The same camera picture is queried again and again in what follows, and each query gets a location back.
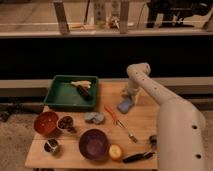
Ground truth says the yellow red apple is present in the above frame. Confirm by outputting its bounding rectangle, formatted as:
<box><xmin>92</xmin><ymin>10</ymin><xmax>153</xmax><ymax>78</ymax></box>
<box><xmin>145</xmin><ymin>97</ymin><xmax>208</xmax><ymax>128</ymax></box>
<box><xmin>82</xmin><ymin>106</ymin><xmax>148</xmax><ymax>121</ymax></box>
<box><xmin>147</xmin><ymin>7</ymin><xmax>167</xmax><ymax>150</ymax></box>
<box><xmin>108</xmin><ymin>144</ymin><xmax>123</xmax><ymax>161</ymax></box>

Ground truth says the purple bowl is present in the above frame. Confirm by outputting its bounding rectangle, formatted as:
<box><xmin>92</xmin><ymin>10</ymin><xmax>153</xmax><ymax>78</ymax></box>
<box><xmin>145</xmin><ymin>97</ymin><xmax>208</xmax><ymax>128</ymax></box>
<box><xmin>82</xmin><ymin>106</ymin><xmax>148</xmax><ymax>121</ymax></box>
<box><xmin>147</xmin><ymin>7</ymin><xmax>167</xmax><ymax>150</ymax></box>
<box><xmin>79</xmin><ymin>129</ymin><xmax>109</xmax><ymax>161</ymax></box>

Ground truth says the crumpled blue-grey cloth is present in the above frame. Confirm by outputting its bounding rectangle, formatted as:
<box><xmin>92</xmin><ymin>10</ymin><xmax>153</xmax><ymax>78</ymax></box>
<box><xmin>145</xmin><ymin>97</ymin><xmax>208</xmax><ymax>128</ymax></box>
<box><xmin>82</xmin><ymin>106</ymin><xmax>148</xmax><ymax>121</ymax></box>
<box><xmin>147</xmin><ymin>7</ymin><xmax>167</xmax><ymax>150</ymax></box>
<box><xmin>84</xmin><ymin>112</ymin><xmax>105</xmax><ymax>124</ymax></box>

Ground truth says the dark eggplant in tray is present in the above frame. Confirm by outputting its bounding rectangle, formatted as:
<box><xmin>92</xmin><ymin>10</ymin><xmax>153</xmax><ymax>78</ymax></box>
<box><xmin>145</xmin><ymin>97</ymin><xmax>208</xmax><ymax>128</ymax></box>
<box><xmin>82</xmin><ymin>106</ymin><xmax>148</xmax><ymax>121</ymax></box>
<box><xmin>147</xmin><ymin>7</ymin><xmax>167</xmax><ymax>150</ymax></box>
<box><xmin>77</xmin><ymin>85</ymin><xmax>91</xmax><ymax>100</ymax></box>

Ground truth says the small metal cup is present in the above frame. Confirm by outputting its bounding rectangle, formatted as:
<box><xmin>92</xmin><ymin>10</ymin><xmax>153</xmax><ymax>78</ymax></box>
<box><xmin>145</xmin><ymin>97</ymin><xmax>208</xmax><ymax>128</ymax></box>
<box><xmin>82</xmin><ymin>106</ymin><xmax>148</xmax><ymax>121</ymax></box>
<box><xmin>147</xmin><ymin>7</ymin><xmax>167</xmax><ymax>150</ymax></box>
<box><xmin>44</xmin><ymin>139</ymin><xmax>60</xmax><ymax>155</ymax></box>

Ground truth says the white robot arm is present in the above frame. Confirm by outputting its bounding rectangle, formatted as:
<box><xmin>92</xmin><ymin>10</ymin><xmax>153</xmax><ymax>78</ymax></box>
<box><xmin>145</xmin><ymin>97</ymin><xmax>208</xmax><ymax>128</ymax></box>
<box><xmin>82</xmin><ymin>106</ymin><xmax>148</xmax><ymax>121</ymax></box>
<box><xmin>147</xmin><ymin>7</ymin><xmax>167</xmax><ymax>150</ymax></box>
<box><xmin>126</xmin><ymin>63</ymin><xmax>206</xmax><ymax>171</ymax></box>

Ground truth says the yellow banana in tray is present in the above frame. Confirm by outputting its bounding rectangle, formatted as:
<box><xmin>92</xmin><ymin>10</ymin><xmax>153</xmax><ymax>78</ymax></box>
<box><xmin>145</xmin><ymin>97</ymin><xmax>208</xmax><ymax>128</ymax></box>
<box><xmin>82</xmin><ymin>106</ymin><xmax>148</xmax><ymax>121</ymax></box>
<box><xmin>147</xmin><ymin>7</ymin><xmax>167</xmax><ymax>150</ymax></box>
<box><xmin>70</xmin><ymin>80</ymin><xmax>91</xmax><ymax>88</ymax></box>

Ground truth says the green plastic tray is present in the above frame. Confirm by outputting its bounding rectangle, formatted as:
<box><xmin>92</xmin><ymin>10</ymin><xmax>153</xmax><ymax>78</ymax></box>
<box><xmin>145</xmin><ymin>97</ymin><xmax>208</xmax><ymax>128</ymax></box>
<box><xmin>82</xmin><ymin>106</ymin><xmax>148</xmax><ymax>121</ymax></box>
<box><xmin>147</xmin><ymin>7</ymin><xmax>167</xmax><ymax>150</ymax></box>
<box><xmin>44</xmin><ymin>75</ymin><xmax>98</xmax><ymax>111</ymax></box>

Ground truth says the blue sponge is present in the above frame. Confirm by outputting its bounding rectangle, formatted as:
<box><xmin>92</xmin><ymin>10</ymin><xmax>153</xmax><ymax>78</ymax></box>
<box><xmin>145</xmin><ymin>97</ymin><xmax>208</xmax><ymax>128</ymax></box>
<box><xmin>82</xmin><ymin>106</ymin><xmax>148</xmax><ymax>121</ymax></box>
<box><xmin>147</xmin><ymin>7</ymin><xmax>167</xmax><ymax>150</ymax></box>
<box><xmin>117</xmin><ymin>98</ymin><xmax>134</xmax><ymax>114</ymax></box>

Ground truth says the red bowl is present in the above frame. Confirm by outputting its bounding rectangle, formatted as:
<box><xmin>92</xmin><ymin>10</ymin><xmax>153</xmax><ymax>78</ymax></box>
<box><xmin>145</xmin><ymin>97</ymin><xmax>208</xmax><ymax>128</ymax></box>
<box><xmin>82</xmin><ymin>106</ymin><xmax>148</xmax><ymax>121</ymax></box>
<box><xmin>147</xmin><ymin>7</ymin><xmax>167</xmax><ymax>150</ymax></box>
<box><xmin>34</xmin><ymin>111</ymin><xmax>59</xmax><ymax>136</ymax></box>

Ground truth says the small bowl with brown contents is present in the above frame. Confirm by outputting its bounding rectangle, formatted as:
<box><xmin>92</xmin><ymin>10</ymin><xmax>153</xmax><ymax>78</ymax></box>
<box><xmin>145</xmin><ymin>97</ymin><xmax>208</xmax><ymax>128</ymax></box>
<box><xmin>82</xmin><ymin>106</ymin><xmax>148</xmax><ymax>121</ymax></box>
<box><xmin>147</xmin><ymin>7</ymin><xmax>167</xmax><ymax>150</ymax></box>
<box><xmin>57</xmin><ymin>116</ymin><xmax>77</xmax><ymax>134</ymax></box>

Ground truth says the small dark round container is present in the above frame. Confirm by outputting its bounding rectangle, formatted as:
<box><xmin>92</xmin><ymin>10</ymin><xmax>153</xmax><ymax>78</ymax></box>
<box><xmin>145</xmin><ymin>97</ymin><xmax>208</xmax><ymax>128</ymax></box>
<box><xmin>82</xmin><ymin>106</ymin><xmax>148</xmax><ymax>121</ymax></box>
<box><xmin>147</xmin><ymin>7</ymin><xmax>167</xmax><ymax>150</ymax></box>
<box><xmin>149</xmin><ymin>135</ymin><xmax>157</xmax><ymax>149</ymax></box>

